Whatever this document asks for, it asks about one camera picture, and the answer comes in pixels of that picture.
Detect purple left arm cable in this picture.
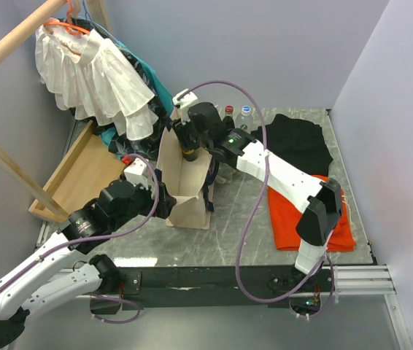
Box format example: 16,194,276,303
0,152,161,350

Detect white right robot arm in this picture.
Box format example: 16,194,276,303
171,102,343,290

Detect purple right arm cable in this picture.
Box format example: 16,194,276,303
177,79,336,322

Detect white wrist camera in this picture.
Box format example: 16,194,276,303
122,155,149,188
171,89,198,124

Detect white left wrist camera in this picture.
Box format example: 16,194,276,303
122,155,149,188

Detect teal garment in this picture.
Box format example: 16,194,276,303
100,40,174,159

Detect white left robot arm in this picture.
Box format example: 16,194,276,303
0,180,177,349

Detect clear glass green-cap bottle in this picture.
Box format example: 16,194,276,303
215,163,236,184

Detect white pleated dress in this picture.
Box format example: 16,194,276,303
33,25,159,141

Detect wooden hanging rod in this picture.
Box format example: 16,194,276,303
0,0,67,63

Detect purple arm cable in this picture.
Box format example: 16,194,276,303
0,152,161,350
177,79,336,322

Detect silver-top drink can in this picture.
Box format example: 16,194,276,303
182,146,198,162

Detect wooden rack diagonal brace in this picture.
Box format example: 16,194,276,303
0,147,68,217

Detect blue-cap water bottle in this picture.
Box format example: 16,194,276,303
235,106,253,132

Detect beige canvas tote bag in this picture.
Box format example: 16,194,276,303
157,129,214,230

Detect black folded garment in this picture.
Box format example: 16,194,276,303
266,114,333,177

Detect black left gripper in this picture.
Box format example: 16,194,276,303
110,177,176,230

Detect orange folded garment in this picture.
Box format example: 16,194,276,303
268,188,357,252

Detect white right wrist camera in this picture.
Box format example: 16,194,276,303
171,89,198,124

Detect orange clothes hanger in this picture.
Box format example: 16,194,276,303
43,0,90,36

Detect Coca-Cola glass bottle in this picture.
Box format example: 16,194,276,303
223,105,235,129

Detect wooden rack base tray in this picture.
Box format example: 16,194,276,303
28,121,125,223

